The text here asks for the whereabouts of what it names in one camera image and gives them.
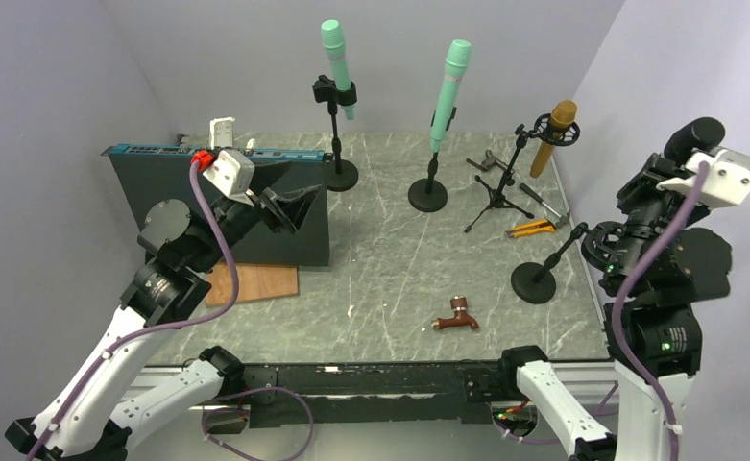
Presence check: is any right shock-mount round stand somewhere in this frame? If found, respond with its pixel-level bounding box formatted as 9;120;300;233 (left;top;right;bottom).
511;221;623;304

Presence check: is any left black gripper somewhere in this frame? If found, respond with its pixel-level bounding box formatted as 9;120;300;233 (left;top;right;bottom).
191;160;324;272

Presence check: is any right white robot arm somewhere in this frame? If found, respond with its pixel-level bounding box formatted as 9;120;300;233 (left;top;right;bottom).
496;146;746;460

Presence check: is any left round-base mic stand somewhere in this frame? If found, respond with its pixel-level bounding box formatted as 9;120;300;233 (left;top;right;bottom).
312;75;359;192

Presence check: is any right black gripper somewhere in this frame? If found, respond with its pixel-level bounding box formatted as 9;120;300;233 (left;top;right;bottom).
602;149;710;281

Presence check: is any mint green microphone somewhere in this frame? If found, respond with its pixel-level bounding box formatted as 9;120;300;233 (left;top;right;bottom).
321;19;357;120
429;39;472;153

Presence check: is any right mint green microphone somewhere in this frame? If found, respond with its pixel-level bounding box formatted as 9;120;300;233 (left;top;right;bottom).
429;39;472;153

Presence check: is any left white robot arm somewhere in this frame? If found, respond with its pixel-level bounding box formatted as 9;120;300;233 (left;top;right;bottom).
5;160;321;460

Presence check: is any white plastic bracket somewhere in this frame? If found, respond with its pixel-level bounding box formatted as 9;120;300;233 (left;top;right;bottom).
209;117;235;149

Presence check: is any left mint green microphone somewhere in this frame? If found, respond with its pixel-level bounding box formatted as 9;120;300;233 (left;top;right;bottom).
321;19;357;120

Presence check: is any black tripod shock-mount stand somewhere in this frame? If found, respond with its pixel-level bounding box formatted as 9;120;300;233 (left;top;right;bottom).
464;112;581;234

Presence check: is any black handled hammer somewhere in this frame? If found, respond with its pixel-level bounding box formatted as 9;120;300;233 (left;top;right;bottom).
519;182;569;229

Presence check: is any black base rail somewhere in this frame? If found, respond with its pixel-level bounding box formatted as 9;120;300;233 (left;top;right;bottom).
203;359;524;428

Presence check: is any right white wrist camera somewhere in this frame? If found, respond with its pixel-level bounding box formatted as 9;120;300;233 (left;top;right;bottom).
656;146;750;208

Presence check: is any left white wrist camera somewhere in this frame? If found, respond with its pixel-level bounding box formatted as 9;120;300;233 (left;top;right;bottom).
213;149;255;206

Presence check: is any round-base mic stand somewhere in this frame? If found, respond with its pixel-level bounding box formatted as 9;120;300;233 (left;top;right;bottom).
312;75;359;192
407;147;448;212

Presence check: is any black microphone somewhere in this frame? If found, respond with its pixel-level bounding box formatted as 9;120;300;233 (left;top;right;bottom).
663;116;726;164

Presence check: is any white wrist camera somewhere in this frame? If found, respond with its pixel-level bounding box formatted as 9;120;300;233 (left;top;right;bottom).
213;149;255;206
656;146;750;208

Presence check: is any orange utility knife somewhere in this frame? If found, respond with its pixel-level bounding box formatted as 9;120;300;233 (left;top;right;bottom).
505;219;556;239

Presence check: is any grey metal clamp tool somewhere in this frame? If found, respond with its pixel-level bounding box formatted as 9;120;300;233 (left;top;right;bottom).
466;149;515;174

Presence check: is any gold microphone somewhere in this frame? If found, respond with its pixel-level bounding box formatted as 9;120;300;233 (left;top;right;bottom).
529;100;580;178

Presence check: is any middle round-base mic stand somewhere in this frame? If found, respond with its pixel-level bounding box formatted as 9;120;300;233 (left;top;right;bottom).
407;147;448;212

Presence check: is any wooden board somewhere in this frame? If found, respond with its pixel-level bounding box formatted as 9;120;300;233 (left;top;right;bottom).
205;262;300;308

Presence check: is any brown faucet tap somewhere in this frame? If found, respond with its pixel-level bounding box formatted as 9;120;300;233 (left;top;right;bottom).
432;296;479;331

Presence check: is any blue network switch box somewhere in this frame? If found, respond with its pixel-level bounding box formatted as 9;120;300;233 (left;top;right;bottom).
100;143;334;269

